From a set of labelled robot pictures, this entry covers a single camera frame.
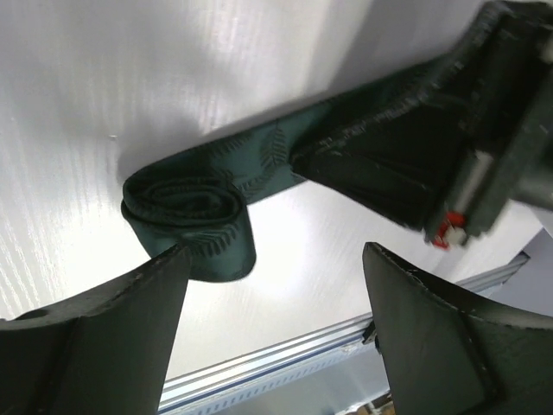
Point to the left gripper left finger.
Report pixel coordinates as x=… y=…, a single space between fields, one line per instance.
x=104 y=351

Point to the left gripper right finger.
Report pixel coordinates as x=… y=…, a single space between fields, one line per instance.
x=448 y=350

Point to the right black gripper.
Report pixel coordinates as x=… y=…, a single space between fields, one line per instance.
x=469 y=130

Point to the dark green tie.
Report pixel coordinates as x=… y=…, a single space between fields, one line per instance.
x=199 y=197

